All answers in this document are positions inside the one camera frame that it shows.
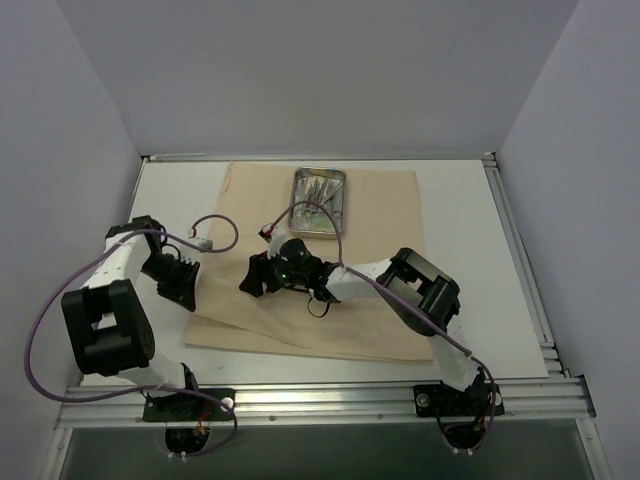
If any metal instrument tray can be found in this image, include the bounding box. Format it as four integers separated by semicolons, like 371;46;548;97
288;167;347;238

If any beige surgical wrap cloth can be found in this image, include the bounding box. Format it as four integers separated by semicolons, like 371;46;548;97
183;162;433;363

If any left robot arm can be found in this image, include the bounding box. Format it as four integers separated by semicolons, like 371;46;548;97
61;215;202;419

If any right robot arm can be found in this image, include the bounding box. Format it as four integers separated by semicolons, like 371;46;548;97
239;237;487;413

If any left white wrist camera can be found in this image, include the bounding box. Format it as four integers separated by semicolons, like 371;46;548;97
179;237;213;263

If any black loop cable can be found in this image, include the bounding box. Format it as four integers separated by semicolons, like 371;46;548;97
305;294;334;319

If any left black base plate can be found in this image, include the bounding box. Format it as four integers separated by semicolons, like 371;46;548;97
142;393;231;423

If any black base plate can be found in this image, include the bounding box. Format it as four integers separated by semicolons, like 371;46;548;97
142;393;231;423
413;383;492;418

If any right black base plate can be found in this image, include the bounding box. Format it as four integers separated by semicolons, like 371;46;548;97
413;383;492;418

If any aluminium right side rail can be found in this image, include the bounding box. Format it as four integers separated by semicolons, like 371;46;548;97
482;152;571;379

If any aluminium front rail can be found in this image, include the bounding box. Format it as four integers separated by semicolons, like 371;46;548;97
55;377;596;429

